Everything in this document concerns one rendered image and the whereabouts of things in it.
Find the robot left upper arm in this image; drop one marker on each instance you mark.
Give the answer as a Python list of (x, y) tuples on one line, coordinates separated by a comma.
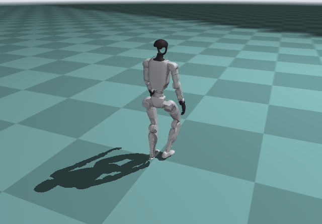
[(145, 69)]

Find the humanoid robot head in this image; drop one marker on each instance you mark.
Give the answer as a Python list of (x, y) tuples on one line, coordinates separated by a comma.
[(160, 43)]

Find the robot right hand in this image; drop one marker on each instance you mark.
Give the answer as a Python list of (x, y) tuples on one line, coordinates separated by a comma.
[(183, 107)]

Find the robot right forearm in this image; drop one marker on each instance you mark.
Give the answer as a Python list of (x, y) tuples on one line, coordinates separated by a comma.
[(179, 93)]

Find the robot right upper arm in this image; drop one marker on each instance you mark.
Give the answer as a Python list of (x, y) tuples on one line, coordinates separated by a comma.
[(173, 67)]

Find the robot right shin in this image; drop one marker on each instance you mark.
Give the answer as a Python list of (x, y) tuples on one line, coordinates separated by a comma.
[(172, 136)]

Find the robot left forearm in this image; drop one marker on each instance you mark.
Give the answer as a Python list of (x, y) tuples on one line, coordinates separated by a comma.
[(148, 86)]

